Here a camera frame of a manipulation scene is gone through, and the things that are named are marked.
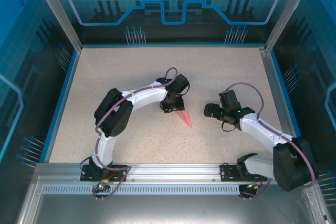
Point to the pink paper sheet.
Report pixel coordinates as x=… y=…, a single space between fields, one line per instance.
x=186 y=119

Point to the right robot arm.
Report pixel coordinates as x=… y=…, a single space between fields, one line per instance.
x=288 y=166

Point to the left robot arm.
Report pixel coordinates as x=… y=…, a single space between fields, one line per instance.
x=113 y=113

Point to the sheet metal tray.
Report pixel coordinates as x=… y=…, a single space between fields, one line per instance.
x=168 y=211

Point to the aluminium side rail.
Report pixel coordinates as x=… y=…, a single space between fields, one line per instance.
x=272 y=77

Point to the blue frame strip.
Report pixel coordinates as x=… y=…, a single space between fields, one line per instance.
x=288 y=103
x=63 y=103

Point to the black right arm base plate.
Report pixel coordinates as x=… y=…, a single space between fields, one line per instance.
x=228 y=172

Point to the aluminium mounting rail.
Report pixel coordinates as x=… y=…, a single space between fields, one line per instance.
x=173 y=172

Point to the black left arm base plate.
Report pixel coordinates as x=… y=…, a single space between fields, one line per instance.
x=88 y=176

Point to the aluminium frame post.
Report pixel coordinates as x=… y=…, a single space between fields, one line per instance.
x=58 y=11
x=288 y=11

